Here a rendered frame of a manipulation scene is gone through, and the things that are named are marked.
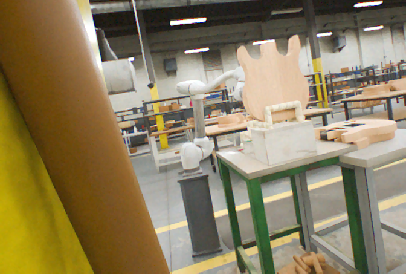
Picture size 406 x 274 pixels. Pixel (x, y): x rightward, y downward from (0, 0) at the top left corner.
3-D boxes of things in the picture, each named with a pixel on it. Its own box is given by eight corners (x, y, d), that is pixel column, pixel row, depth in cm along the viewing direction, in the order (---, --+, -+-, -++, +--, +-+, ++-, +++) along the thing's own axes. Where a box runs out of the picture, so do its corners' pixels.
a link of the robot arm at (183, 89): (188, 81, 167) (198, 81, 178) (173, 80, 178) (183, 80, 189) (188, 97, 170) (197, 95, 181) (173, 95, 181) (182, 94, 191)
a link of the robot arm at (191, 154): (179, 169, 182) (174, 145, 181) (191, 163, 196) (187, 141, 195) (192, 169, 172) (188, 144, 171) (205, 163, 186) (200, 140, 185)
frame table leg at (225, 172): (240, 274, 146) (219, 156, 142) (237, 269, 152) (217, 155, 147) (247, 272, 147) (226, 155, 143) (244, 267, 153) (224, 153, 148)
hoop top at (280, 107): (265, 113, 95) (264, 107, 95) (262, 113, 98) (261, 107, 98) (302, 106, 98) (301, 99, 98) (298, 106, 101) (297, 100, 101)
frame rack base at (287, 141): (269, 166, 95) (263, 131, 94) (255, 159, 109) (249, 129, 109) (318, 153, 99) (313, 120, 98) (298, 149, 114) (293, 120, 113)
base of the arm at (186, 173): (179, 172, 192) (177, 166, 192) (201, 167, 193) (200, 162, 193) (177, 178, 174) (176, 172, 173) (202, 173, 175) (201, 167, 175)
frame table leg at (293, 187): (305, 251, 156) (287, 141, 151) (300, 247, 161) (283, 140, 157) (311, 250, 157) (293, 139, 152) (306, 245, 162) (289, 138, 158)
